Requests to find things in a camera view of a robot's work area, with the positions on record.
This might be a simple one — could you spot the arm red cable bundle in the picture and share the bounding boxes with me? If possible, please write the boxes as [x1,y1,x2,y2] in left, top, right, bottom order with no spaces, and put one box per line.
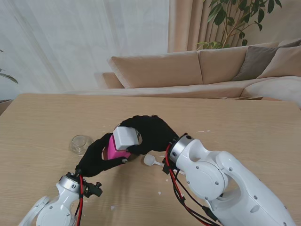
[164,145,222,226]
[74,175,87,226]

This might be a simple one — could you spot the beige sofa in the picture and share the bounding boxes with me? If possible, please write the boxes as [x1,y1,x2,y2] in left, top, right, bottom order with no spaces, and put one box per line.
[94,39,301,109]

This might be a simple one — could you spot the right arm red cable bundle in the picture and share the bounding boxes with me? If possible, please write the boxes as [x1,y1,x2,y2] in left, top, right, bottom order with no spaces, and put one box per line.
[164,145,222,226]

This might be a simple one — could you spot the beige pleated curtain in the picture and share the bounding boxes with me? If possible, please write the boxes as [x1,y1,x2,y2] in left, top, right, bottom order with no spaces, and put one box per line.
[167,0,250,53]

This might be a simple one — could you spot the tall green leafy plant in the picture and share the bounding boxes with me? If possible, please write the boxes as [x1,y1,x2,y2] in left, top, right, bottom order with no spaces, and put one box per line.
[196,0,282,50]

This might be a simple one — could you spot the white plastic spoon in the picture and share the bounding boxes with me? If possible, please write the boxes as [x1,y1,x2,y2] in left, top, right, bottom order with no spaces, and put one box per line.
[143,154,165,167]

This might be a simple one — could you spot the clear glass jar lid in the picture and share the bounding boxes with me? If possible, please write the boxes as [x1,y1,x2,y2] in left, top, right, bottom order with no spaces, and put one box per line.
[69,134,94,155]

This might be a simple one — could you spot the beige sofa cushion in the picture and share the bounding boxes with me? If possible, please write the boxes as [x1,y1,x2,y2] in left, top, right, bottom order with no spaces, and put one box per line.
[257,46,301,80]

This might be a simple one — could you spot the pink coffee jar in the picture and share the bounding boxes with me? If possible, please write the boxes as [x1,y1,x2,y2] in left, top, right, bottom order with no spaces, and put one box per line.
[103,135,131,167]

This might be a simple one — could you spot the left arm red cable bundle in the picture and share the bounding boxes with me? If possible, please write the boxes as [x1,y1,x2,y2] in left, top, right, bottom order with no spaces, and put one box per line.
[74,175,87,226]

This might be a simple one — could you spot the white sheer curtain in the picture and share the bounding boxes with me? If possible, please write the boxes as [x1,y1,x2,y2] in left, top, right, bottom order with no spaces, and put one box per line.
[0,0,170,95]

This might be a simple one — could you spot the white square jar cap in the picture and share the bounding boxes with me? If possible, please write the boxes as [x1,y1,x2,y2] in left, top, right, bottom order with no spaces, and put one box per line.
[112,126,139,151]

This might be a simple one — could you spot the small green plant leaves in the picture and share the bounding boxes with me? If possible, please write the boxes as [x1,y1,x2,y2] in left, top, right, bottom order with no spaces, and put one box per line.
[0,49,19,84]

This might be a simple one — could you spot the grey sofa cushion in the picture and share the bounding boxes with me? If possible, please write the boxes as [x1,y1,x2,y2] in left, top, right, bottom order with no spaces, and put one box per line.
[232,45,280,82]

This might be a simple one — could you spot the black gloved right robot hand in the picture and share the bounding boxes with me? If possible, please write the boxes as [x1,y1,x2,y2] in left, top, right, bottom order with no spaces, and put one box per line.
[119,114,179,156]

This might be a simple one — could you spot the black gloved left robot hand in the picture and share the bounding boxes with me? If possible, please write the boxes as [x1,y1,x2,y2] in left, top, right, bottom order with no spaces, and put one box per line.
[75,133,129,178]

